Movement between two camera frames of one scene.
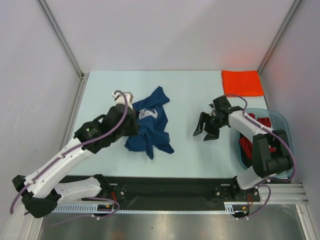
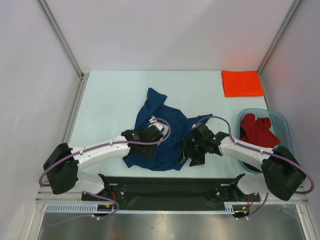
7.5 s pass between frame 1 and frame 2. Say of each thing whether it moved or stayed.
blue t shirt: moved
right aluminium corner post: stayed
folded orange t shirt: stayed
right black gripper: moved
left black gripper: moved
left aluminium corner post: stayed
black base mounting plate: stayed
